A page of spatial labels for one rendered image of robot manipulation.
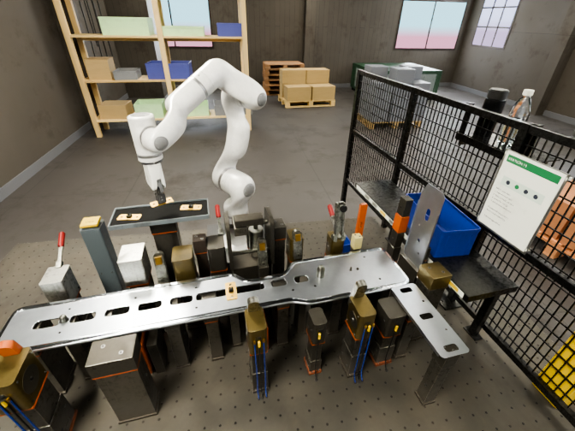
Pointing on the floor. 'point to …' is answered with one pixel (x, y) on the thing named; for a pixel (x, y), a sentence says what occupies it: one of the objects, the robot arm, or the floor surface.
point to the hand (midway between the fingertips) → (160, 197)
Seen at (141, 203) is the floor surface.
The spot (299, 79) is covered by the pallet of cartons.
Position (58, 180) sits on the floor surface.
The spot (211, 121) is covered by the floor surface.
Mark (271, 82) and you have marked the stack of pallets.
